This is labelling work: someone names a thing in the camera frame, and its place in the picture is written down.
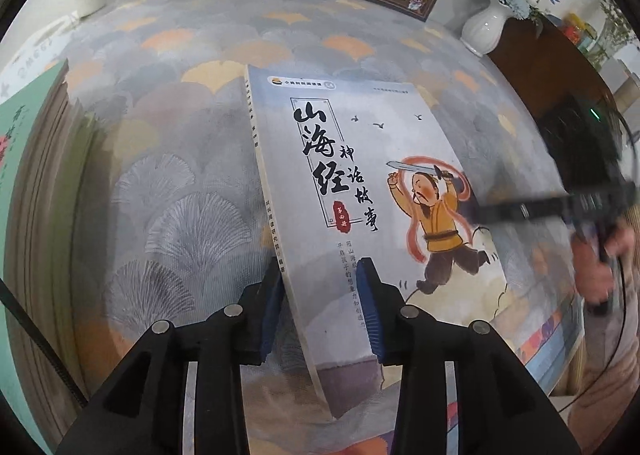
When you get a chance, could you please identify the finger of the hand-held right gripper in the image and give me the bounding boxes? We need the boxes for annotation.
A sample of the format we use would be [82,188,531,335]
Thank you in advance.
[474,195,566,226]

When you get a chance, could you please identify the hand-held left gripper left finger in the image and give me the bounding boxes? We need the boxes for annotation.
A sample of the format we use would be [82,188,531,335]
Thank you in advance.
[55,260,287,455]

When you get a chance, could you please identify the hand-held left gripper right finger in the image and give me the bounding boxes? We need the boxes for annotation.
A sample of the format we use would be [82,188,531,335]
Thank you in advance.
[355,257,581,455]

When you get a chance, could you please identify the purple banded cloud print book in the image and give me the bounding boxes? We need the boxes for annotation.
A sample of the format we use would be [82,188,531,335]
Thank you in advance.
[244,65,587,422]

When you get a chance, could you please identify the stack of thin books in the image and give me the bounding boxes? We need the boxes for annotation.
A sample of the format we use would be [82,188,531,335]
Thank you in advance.
[0,59,110,455]

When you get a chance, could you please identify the teal green book robed child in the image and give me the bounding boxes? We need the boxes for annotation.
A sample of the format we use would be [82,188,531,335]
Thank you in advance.
[0,59,70,455]

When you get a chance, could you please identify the person's right forearm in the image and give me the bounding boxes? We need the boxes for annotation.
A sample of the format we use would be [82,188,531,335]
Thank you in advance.
[560,280,640,455]

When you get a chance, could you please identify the person's right hand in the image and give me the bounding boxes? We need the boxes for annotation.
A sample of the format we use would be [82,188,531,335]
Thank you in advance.
[571,225,629,304]

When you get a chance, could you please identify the brown wooden cabinet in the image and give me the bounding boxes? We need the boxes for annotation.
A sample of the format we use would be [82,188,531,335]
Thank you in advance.
[487,17,623,123]

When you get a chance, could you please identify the colourful small boxes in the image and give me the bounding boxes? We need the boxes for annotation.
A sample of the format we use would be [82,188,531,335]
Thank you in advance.
[557,12,601,56]

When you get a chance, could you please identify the green potted plant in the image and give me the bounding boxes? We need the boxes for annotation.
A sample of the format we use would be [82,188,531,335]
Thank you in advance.
[595,0,638,53]

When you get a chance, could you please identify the white ribbed vase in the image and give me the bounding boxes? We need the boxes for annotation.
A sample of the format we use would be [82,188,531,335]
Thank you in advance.
[460,0,511,57]

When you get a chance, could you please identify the ginkgo leaf patterned mat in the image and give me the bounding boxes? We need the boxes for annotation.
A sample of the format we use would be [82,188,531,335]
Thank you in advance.
[0,0,586,455]

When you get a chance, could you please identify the black cable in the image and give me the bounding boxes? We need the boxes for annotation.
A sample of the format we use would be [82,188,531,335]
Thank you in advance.
[547,107,640,418]
[0,279,90,408]

